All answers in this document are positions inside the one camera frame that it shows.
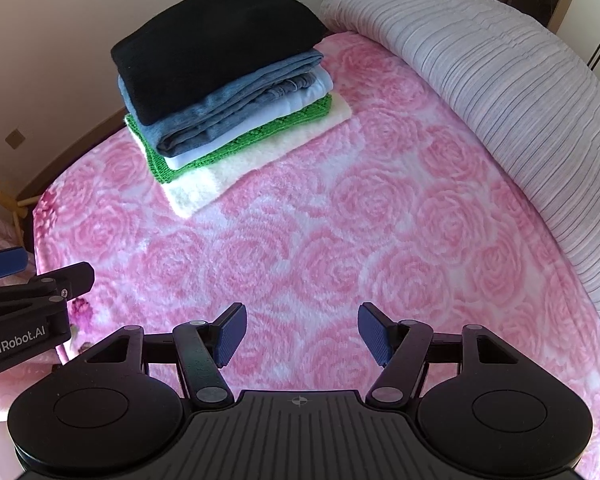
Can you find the green knit garment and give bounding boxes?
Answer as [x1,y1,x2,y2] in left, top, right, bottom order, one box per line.
[125,92,334,184]

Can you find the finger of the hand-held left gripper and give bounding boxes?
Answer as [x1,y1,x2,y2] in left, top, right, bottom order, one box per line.
[0,261,96,322]
[0,247,29,284]

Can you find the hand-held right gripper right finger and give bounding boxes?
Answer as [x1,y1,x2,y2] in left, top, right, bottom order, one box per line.
[357,302,520,407]

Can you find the light blue garment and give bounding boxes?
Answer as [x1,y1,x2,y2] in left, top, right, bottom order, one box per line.
[164,68,335,171]

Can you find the cream fleece garment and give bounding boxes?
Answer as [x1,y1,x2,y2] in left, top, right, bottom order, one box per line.
[125,94,354,220]

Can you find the pink floral blanket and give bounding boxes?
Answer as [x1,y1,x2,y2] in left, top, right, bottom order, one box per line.
[0,31,600,480]

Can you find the blue-grey jeans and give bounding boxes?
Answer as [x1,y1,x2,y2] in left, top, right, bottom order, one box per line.
[118,49,326,158]

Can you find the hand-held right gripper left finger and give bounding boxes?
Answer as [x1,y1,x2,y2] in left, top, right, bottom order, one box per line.
[86,302,248,404]

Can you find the black garment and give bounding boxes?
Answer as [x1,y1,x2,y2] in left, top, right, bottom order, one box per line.
[111,0,327,126]

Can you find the wooden chair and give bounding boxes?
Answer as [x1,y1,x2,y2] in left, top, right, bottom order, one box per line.
[0,179,34,242]

